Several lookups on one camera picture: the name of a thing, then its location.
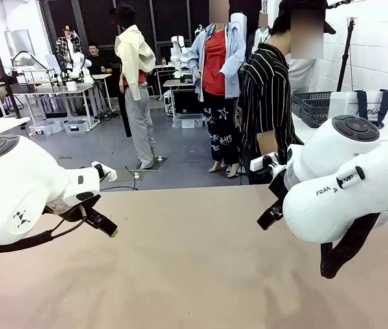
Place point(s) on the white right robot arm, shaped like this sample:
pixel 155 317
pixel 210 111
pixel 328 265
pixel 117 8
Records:
pixel 334 212

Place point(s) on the person's right forearm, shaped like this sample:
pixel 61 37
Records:
pixel 267 144

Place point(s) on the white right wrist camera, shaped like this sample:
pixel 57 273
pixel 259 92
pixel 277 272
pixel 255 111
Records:
pixel 262 162

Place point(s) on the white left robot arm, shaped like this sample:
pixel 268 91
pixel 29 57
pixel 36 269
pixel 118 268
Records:
pixel 9 178

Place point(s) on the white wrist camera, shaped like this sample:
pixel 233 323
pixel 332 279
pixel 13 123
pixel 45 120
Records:
pixel 262 162
pixel 106 173

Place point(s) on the black tripod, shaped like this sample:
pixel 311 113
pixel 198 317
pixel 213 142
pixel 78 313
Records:
pixel 5 79

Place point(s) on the person in plaid shirt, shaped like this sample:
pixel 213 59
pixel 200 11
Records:
pixel 64 48

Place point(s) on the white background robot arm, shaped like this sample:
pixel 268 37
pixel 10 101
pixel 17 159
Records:
pixel 81 68
pixel 180 55

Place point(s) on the person in red shirt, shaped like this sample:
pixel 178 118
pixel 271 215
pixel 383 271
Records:
pixel 216 79

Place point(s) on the grey plastic basket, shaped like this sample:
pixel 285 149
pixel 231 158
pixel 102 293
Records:
pixel 314 113
pixel 300 97

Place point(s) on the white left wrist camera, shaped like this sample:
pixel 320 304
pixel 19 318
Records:
pixel 106 173

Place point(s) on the mannequin floor stand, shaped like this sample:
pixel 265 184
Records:
pixel 146 169

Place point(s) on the mannequin in cream jacket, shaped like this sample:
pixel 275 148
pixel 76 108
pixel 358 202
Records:
pixel 135 85

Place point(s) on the black box under desk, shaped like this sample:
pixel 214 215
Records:
pixel 187 101

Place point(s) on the black light stand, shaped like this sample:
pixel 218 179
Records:
pixel 346 55

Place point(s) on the seated person black shirt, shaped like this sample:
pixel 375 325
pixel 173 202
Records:
pixel 98 60

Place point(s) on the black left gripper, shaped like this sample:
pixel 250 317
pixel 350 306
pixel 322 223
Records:
pixel 72 212

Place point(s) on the person in striped black shirt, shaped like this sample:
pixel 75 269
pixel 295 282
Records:
pixel 266 92

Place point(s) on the clear storage bin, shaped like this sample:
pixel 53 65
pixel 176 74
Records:
pixel 45 127
pixel 188 120
pixel 76 126

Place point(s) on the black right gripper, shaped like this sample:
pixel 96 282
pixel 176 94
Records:
pixel 279 188

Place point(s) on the black cap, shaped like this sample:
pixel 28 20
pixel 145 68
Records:
pixel 300 5

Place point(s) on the white desk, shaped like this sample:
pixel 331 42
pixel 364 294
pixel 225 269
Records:
pixel 57 90

